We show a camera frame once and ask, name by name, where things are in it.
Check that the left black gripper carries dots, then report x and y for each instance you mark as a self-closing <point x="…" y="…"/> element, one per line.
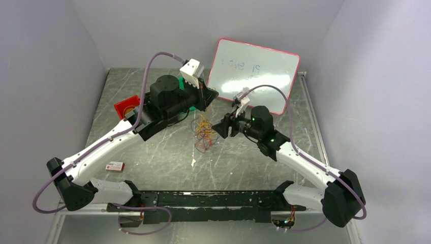
<point x="205" y="94"/>

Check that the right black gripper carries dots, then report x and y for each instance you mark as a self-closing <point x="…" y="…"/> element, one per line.
<point x="229" y="120"/>

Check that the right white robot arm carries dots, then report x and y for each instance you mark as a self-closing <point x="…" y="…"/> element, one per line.
<point x="303" y="161"/>

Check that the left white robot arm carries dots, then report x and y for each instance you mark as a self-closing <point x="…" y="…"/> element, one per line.
<point x="162" y="105"/>

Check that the pink framed whiteboard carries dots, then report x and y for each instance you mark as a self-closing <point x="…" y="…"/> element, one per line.
<point x="238" y="67"/>

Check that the red plastic bin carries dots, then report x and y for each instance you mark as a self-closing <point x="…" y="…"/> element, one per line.
<point x="125" y="106"/>

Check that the small red white box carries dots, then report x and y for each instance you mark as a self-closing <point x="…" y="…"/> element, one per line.
<point x="115" y="166"/>

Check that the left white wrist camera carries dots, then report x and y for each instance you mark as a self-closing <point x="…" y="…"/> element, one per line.
<point x="191" y="72"/>

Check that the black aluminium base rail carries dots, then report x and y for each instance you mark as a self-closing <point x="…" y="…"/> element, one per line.
<point x="193" y="206"/>

